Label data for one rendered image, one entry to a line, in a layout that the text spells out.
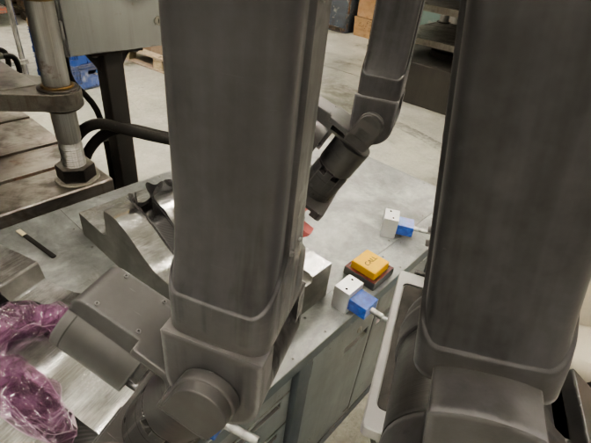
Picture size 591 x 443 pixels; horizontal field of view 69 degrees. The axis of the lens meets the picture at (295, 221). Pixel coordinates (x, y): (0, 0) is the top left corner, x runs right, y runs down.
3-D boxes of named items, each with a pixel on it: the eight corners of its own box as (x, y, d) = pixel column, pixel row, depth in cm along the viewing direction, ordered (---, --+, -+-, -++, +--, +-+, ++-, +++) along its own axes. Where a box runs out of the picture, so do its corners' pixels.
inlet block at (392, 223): (432, 236, 111) (438, 219, 107) (432, 247, 107) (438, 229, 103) (381, 225, 113) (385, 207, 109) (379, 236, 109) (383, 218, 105)
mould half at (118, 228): (325, 295, 89) (335, 244, 81) (229, 371, 72) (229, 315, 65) (179, 195, 115) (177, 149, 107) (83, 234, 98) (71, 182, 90)
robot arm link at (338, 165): (369, 157, 60) (377, 142, 65) (331, 127, 60) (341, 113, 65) (341, 189, 65) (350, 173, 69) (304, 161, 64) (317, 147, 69)
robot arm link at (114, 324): (239, 420, 21) (297, 305, 28) (49, 280, 21) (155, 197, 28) (162, 477, 29) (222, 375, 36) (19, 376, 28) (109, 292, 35)
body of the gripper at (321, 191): (282, 199, 66) (308, 165, 62) (304, 170, 74) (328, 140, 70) (316, 224, 67) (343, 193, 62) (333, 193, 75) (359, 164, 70)
